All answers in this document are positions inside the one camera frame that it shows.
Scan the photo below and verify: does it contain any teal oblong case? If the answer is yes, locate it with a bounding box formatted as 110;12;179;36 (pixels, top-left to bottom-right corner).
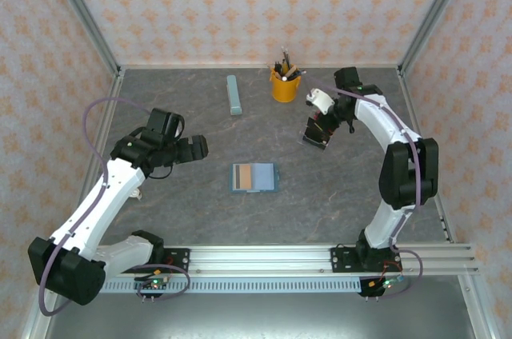
226;74;244;117

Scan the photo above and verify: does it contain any slotted grey cable duct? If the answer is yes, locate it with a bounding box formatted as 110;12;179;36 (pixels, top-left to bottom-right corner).
98;278;363;294

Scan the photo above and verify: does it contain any aluminium back edge rail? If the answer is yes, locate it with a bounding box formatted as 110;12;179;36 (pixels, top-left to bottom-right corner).
118;62;403;72

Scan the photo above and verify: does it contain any thin black cable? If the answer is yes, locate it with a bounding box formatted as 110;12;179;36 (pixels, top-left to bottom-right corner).
145;162;174;181

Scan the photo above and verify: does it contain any blue card holder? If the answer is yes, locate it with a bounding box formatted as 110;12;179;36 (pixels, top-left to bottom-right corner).
228;162;280;195

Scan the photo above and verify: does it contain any small circuit board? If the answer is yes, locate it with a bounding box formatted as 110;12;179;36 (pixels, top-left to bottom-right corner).
137;270;170;303
361;262;404;302

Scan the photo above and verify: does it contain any yellow pen cup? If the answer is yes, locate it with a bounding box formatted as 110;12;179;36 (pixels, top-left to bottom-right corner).
270;66;302;104

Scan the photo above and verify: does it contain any orange card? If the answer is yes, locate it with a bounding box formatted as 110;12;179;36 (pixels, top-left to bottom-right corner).
233;163;254;190

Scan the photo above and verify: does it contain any aluminium mounting rail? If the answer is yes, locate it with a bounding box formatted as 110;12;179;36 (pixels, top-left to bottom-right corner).
99;245;480;277

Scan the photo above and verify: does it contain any aluminium frame post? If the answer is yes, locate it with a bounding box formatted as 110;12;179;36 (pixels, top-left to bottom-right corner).
398;0;478;76
42;0;123;76

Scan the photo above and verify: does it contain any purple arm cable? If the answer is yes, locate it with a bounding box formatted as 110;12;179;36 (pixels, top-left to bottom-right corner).
38;97;158;317
306;76;424;253

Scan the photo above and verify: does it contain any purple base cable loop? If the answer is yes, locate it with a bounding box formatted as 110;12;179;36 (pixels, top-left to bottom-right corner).
374;248;425;301
134;263;191;301

